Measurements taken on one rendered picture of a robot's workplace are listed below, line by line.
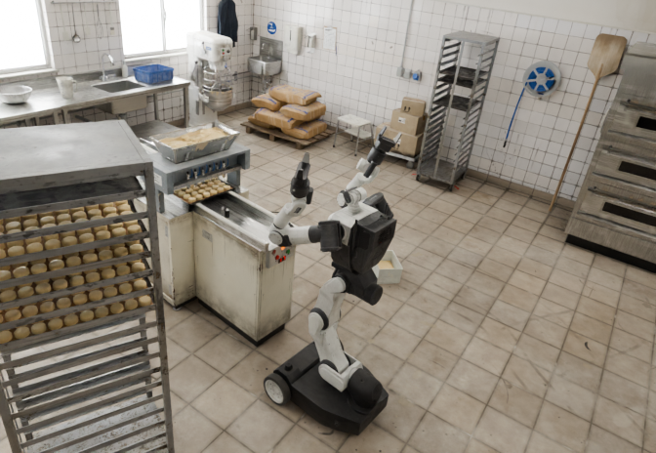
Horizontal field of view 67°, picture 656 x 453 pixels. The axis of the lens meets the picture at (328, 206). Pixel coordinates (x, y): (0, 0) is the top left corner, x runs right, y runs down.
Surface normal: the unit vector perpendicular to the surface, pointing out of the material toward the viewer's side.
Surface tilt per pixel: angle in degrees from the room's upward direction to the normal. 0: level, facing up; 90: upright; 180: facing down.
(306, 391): 0
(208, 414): 0
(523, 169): 90
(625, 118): 90
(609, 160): 90
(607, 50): 82
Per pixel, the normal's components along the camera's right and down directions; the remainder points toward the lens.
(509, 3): -0.56, 0.34
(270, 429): 0.10, -0.88
